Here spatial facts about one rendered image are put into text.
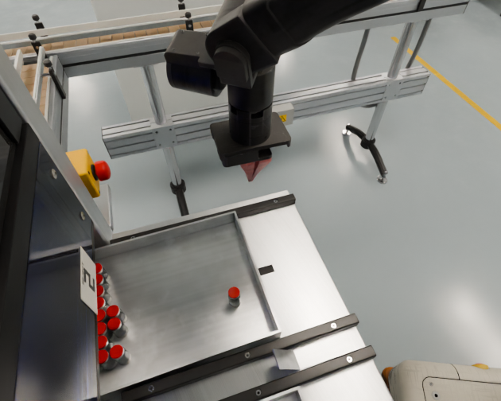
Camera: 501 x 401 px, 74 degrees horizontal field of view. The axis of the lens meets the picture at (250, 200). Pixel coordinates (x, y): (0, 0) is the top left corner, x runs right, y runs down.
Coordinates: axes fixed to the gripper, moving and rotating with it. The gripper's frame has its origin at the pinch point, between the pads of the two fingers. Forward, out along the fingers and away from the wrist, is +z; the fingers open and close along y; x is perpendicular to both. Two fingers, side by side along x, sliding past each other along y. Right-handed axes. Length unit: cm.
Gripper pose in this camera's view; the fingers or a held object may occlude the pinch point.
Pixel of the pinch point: (249, 175)
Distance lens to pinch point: 54.1
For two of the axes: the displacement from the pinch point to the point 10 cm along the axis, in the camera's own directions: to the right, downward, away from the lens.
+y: -9.6, 2.3, -1.9
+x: 2.9, 7.6, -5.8
